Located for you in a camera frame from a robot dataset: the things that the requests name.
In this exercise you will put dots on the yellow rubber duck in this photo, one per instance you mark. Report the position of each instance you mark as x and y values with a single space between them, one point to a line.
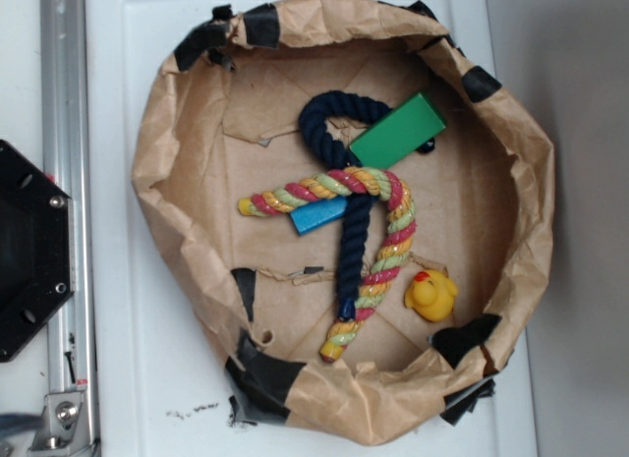
432 295

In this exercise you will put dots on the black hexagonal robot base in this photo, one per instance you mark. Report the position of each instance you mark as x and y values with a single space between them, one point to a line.
36 277

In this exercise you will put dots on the blue wooden block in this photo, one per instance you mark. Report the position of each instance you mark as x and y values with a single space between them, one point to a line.
317 213

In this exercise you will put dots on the brown paper bag bowl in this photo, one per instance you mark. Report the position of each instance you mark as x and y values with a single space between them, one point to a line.
251 117

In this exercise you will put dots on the green wooden block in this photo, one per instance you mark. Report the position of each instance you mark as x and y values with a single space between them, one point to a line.
402 131

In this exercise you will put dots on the aluminium extrusion rail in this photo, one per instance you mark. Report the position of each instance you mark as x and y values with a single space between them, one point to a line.
71 334

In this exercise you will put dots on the metal corner bracket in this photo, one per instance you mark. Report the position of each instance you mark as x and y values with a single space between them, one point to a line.
66 427

